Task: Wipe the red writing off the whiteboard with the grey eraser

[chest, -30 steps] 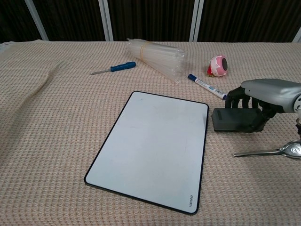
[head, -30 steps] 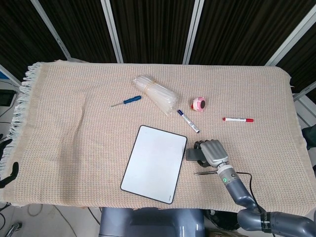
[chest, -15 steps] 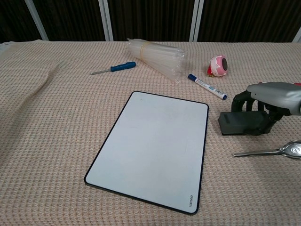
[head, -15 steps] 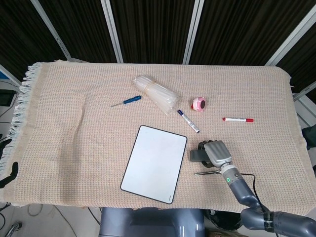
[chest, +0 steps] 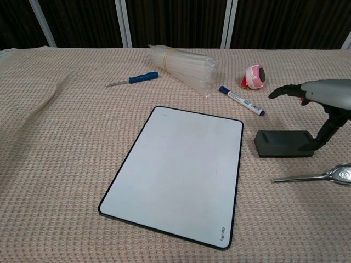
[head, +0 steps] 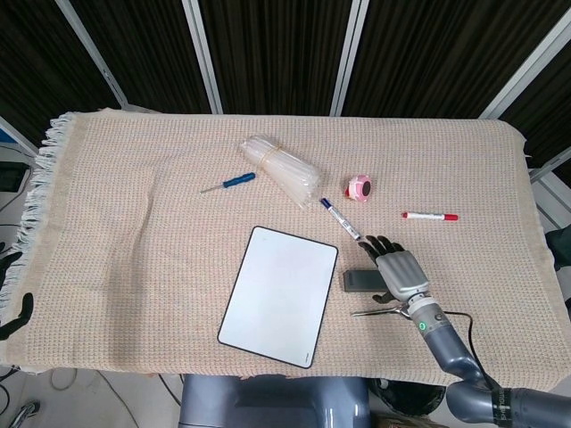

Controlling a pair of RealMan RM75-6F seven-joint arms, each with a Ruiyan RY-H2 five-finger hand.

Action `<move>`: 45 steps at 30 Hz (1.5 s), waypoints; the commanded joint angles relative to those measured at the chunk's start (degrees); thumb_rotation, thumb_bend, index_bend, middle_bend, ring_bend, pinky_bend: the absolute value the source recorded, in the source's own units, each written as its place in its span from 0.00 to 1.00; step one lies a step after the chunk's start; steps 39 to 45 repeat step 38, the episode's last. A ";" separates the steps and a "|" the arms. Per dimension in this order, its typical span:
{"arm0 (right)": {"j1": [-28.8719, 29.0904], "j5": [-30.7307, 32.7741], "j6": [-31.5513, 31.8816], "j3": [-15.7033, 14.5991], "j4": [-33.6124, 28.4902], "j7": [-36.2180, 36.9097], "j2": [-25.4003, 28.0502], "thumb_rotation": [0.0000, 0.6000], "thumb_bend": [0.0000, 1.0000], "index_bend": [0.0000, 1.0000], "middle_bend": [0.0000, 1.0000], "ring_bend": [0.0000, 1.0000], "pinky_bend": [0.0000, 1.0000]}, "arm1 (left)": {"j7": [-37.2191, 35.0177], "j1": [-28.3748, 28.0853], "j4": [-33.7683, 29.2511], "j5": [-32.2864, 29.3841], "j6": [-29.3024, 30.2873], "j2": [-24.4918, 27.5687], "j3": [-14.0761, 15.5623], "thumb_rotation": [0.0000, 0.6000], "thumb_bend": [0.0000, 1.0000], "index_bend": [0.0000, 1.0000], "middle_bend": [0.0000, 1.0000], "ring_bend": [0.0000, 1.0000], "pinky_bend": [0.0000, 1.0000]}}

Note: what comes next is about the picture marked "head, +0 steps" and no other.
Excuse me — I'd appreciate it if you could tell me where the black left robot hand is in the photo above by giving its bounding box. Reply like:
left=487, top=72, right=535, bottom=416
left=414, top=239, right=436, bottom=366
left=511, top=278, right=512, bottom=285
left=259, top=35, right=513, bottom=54
left=0, top=242, right=37, bottom=342

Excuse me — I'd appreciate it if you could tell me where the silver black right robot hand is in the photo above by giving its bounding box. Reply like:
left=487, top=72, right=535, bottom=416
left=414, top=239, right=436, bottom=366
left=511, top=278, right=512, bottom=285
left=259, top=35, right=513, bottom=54
left=358, top=234, right=431, bottom=308

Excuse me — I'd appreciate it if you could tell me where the dark grey board eraser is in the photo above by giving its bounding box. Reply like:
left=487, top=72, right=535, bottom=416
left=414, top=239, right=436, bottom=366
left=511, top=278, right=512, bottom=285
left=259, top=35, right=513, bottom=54
left=342, top=268, right=385, bottom=294

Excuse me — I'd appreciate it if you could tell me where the shiny metal spoon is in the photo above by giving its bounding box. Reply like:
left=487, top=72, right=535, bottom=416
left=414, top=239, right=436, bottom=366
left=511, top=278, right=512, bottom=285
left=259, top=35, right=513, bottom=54
left=351, top=304, right=410, bottom=319

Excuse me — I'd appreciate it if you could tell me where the red capped marker pen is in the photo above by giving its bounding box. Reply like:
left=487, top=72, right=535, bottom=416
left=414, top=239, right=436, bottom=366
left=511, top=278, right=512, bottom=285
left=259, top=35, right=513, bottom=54
left=401, top=210, right=459, bottom=223

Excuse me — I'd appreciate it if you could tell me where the blue capped marker pen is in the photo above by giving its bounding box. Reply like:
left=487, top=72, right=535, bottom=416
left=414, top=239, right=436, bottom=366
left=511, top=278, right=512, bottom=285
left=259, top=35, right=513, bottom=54
left=319, top=197, right=363, bottom=243

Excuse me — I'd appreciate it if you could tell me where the pink round toy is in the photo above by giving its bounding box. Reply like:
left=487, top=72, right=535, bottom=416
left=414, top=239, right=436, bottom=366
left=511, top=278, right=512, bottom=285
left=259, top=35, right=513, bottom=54
left=343, top=175, right=374, bottom=203

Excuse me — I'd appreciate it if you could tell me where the chrome metal floor stand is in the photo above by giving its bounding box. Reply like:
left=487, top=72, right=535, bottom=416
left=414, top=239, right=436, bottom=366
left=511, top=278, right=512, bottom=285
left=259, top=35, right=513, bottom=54
left=12, top=399, right=42, bottom=428

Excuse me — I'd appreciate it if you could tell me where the beige woven tablecloth with fringe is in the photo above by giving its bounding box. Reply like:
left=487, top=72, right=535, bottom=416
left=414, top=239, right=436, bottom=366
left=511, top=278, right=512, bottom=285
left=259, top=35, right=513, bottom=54
left=0, top=107, right=562, bottom=396

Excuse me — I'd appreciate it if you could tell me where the white board with black rim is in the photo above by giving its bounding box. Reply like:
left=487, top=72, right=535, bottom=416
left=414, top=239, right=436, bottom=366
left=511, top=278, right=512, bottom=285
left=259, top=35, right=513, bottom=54
left=216, top=225, right=339, bottom=370

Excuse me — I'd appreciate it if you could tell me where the black box device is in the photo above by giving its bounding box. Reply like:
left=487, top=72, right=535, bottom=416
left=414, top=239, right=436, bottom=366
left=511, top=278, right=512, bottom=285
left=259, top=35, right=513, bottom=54
left=0, top=161, right=29, bottom=193

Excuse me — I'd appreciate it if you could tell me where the clear plastic bag bundle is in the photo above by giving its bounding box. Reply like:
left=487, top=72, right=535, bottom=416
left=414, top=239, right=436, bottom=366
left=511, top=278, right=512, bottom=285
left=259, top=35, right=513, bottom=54
left=239, top=134, right=323, bottom=210

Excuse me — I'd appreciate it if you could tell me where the dark green fabric object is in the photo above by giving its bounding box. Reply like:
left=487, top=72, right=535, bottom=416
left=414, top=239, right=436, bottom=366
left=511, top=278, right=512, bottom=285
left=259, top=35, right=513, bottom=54
left=545, top=226, right=571, bottom=271

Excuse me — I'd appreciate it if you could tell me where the blue grey robot torso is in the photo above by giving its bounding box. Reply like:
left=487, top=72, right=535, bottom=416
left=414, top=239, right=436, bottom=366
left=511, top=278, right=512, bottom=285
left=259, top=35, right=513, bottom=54
left=178, top=373, right=372, bottom=428

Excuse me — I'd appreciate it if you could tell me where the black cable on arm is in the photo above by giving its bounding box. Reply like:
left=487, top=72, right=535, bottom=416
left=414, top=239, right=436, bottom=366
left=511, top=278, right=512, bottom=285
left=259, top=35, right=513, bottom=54
left=438, top=310, right=497, bottom=390

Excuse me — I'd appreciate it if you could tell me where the blue handled screwdriver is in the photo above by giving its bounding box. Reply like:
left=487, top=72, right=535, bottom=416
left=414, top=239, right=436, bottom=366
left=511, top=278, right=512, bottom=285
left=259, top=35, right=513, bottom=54
left=199, top=171, right=258, bottom=195

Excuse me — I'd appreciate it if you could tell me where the white aluminium partition post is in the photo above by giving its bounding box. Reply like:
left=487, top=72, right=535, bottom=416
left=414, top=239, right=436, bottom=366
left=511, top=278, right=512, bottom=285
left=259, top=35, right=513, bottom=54
left=54, top=0, right=131, bottom=110
left=478, top=21, right=571, bottom=120
left=328, top=0, right=372, bottom=118
left=181, top=0, right=225, bottom=114

